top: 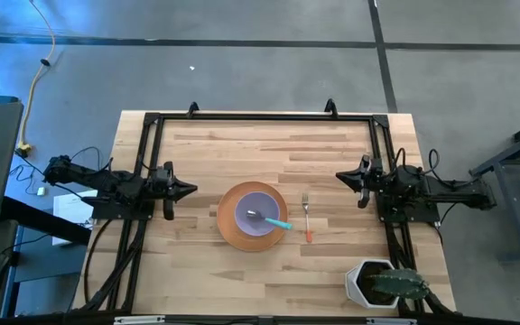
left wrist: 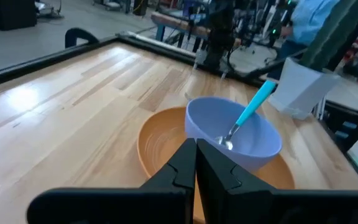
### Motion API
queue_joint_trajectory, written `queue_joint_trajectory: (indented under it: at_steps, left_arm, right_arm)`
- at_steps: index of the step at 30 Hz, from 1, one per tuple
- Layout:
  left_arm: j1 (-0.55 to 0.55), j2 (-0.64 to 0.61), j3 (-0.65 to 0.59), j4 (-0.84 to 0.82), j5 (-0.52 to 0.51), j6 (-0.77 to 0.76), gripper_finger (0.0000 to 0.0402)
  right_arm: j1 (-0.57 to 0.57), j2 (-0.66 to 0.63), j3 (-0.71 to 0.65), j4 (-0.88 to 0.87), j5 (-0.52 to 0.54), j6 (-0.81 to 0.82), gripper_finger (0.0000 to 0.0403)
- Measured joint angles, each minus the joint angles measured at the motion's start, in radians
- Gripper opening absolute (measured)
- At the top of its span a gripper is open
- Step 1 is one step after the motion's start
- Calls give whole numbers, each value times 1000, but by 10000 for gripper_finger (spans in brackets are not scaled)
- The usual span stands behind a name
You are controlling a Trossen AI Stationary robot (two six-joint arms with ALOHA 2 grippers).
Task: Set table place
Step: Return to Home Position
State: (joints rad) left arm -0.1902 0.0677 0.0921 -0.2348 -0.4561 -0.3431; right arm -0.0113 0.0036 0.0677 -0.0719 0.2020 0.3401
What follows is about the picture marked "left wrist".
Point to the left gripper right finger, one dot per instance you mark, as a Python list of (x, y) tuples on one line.
[(244, 202)]

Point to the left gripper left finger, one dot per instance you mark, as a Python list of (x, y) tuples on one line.
[(154, 202)]

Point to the purple plastic bowl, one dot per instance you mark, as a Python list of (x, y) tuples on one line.
[(204, 118)]

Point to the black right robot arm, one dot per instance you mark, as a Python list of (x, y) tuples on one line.
[(221, 37)]

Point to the orange plastic plate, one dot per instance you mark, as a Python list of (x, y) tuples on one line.
[(160, 140)]

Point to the workbench with blue legs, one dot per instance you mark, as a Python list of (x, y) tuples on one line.
[(179, 25)]

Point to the green cactus plant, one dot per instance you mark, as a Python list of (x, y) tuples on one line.
[(331, 34)]

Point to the person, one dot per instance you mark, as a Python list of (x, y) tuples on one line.
[(309, 18)]

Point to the black box cabinet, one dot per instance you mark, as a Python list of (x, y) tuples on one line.
[(8, 14)]

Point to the black aluminium table frame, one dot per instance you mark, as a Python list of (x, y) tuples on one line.
[(42, 63)]

